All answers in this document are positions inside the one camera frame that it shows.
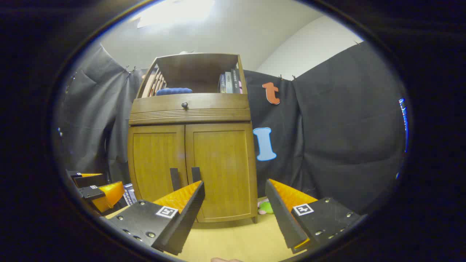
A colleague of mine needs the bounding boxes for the blue folded cloth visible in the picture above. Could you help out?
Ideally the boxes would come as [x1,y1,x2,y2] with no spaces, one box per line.
[156,87,193,96]

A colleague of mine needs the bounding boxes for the wooden double-door shoe cabinet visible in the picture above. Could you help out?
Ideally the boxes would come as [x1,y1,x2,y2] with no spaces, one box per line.
[127,53,259,224]

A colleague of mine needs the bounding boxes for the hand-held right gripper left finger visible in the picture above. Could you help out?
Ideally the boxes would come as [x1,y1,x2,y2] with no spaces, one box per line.
[100,181,205,256]

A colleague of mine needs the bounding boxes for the black backdrop cloth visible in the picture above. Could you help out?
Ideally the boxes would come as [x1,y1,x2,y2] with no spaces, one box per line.
[55,41,408,215]

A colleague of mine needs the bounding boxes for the wooden shoe cabinet door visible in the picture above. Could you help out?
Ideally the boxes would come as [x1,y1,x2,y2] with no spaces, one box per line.
[185,123,258,223]
[128,125,189,204]

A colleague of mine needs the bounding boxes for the blue and white box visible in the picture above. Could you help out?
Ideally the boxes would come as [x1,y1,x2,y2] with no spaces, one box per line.
[123,183,138,206]

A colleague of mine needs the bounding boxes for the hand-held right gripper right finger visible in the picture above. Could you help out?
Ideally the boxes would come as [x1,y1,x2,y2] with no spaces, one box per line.
[265,178,368,254]

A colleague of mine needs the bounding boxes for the wooden drawer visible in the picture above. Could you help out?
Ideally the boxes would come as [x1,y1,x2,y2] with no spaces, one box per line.
[130,93,251,114]

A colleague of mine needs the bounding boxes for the black book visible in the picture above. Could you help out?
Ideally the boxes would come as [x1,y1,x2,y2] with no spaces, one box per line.
[231,69,241,94]

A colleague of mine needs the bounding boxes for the green plush toy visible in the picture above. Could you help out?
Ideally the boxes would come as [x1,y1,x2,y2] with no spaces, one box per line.
[258,198,273,215]

